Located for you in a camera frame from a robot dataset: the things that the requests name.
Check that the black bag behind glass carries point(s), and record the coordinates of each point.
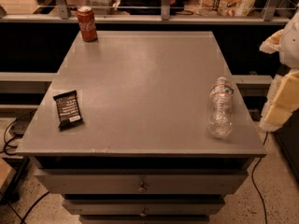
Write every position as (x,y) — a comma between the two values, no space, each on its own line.
(149,7)

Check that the middle grey drawer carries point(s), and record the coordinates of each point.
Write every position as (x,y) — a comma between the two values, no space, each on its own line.
(143,208)

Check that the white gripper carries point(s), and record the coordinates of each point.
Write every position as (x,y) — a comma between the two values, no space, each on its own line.
(291,46)

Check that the grey drawer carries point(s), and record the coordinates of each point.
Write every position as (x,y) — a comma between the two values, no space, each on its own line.
(143,208)
(85,182)

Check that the black snack bar wrapper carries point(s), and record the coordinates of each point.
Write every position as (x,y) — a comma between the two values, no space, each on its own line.
(68,109)

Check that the clear plastic water bottle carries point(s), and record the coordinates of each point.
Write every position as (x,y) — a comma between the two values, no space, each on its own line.
(220,108)

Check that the metal railing frame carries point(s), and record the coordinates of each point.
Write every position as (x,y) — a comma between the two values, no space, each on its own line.
(106,11)

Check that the red coke can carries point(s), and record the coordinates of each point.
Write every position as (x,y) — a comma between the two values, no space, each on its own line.
(86,23)

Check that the grey drawer cabinet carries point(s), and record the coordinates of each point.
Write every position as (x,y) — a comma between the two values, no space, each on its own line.
(143,99)

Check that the top grey drawer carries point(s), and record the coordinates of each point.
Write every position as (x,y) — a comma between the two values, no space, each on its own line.
(85,182)

